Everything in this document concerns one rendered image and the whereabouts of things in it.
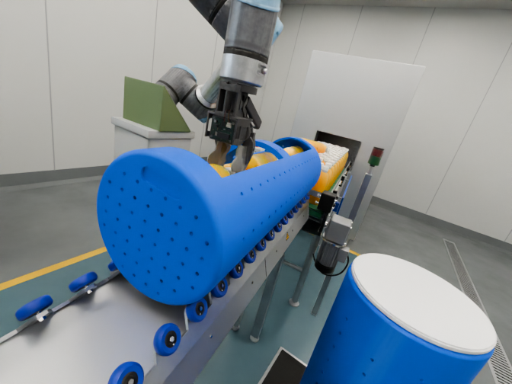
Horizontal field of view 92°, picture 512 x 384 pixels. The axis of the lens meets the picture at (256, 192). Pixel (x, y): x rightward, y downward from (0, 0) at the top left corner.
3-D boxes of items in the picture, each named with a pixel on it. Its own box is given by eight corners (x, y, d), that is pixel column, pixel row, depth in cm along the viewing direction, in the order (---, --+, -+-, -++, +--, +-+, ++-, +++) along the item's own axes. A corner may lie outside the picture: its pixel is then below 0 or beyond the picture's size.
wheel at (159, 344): (147, 337, 37) (155, 337, 36) (168, 317, 41) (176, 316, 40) (158, 363, 38) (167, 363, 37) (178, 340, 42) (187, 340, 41)
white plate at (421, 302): (542, 370, 40) (537, 376, 41) (442, 268, 66) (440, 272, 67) (376, 325, 42) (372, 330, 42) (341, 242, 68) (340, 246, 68)
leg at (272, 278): (248, 339, 150) (273, 254, 130) (251, 332, 155) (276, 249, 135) (256, 344, 148) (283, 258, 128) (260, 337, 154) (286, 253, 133)
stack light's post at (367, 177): (310, 314, 181) (365, 173, 145) (312, 310, 185) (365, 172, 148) (315, 316, 180) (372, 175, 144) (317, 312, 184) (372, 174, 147)
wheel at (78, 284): (72, 279, 43) (78, 288, 43) (97, 266, 47) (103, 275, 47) (62, 287, 45) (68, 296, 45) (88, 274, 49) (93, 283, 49)
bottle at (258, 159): (254, 184, 70) (276, 174, 86) (264, 162, 67) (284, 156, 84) (235, 174, 72) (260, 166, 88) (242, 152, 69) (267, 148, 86)
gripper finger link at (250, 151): (232, 162, 57) (234, 123, 54) (236, 161, 58) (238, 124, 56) (251, 165, 55) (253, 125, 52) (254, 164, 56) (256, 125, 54)
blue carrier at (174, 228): (88, 254, 51) (102, 122, 41) (257, 180, 129) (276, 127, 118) (194, 337, 43) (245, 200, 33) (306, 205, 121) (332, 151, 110)
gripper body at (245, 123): (203, 139, 51) (211, 77, 47) (224, 137, 59) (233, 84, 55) (234, 148, 49) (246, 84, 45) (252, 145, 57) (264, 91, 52)
